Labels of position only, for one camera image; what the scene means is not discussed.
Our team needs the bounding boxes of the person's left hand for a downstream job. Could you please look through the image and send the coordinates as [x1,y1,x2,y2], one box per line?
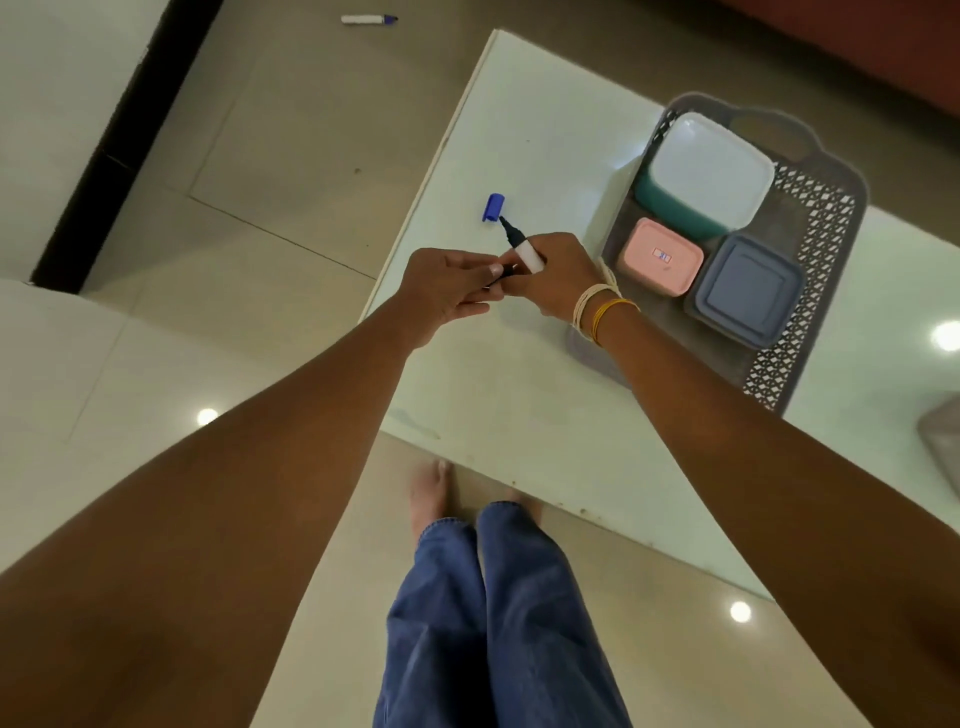
[391,247,506,352]

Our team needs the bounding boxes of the person's right hand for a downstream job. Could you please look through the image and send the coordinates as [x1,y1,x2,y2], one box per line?
[495,232,609,324]

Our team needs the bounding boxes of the white marker with black tip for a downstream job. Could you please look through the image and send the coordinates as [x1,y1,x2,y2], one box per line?
[498,216,547,276]

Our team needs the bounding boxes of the person's right forearm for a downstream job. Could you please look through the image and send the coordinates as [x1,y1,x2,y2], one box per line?
[594,301,960,728]

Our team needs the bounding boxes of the person's left forearm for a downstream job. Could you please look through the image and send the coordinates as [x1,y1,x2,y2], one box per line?
[0,298,418,728]

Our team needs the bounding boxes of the orange bangle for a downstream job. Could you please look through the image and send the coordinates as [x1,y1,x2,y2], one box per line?
[590,297,642,347]

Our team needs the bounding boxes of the small pink lidded container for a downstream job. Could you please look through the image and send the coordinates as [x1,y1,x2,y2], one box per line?
[617,217,706,299]

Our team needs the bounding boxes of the teal container with white lid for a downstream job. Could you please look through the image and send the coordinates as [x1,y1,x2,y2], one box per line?
[633,112,777,243]

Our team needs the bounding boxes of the blue-grey square lidded container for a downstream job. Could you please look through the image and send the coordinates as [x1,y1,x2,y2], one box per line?
[684,234,807,351]

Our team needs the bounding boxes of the person's left foot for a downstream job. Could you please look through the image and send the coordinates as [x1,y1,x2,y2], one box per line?
[408,459,454,543]

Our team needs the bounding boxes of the grey perforated plastic basket tray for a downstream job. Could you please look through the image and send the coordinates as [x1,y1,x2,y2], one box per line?
[566,91,870,416]

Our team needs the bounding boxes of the person's blue jeans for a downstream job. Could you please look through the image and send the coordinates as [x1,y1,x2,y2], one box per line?
[372,501,634,728]

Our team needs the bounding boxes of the black floor strip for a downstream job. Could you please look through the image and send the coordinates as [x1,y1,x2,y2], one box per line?
[30,0,226,294]

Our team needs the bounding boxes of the reddish brown furniture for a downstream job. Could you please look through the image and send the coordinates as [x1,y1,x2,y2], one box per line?
[718,0,960,119]

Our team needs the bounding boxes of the white thread bracelet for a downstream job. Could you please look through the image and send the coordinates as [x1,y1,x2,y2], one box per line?
[571,280,624,333]

